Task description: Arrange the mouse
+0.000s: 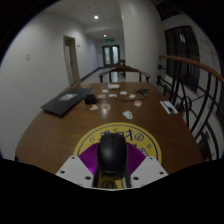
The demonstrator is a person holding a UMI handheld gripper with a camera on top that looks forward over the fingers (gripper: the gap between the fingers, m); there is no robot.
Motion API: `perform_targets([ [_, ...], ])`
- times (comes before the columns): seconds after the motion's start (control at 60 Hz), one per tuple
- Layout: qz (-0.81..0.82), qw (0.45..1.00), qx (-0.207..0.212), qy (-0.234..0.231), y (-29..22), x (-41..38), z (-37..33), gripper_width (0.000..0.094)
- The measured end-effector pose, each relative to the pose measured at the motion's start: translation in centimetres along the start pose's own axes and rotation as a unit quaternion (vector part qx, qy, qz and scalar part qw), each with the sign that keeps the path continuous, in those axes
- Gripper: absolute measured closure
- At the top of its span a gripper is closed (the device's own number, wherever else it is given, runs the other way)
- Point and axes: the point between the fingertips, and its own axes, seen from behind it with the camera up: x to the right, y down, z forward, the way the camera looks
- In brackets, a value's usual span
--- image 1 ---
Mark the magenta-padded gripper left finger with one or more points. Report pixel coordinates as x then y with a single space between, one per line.
73 171

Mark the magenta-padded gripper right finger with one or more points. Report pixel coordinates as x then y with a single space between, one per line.
149 171

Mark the black computer mouse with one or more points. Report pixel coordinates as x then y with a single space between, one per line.
112 154

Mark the white power strip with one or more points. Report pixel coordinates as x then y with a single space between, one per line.
169 107

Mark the orange and white sticker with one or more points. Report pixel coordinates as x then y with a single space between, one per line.
94 107
106 106

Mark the red and white sticker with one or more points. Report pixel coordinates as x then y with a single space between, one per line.
137 103

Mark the black laptop with sticker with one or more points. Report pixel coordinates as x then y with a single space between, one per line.
66 101

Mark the small black box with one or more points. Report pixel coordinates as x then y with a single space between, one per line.
89 99

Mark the small white sticker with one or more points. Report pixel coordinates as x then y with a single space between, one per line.
101 96
112 95
105 90
132 96
123 92

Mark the white tissue pack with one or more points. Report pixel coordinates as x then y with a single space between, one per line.
113 86

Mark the wooden armchair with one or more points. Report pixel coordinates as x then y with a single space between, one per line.
124 69

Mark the white side door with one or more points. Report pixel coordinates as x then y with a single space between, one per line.
71 60

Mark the railing with wooden handrail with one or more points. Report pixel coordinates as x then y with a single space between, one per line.
200 66

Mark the dark window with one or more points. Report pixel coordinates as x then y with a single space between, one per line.
181 56

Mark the glass double door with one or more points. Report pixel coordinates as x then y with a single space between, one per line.
111 55

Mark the green exit sign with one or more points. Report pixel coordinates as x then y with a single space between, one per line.
110 40

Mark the round ceiling light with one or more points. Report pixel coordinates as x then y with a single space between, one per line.
104 35
96 17

